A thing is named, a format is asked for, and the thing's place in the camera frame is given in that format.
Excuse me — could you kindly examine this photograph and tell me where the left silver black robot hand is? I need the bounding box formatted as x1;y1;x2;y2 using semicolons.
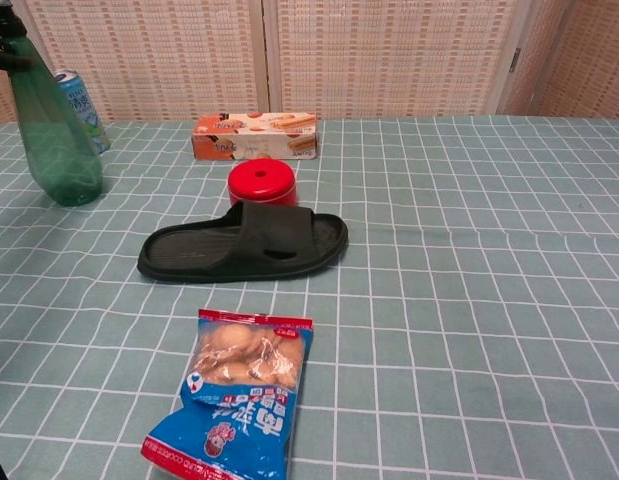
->
0;27;34;79

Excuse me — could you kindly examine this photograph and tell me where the green spray bottle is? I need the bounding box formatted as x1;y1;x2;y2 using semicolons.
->
0;0;104;208

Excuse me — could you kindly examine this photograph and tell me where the blue white drink can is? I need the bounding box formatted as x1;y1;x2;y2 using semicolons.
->
55;68;112;156

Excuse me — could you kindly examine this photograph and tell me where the orange biscuit box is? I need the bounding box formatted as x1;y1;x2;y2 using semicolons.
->
191;111;320;162

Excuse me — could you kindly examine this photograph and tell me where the red round container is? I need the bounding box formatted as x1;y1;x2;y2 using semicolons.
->
227;157;298;207

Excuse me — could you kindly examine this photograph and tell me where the bamboo folding screen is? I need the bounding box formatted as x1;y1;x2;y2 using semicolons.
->
0;0;619;129

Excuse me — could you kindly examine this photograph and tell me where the black rubber slipper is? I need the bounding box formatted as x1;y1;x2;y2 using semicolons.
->
137;200;350;284

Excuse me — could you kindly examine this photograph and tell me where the blue snack bag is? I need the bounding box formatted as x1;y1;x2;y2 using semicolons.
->
139;308;316;480

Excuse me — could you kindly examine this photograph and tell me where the green checked tablecloth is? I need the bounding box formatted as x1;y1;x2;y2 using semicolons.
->
0;114;619;480

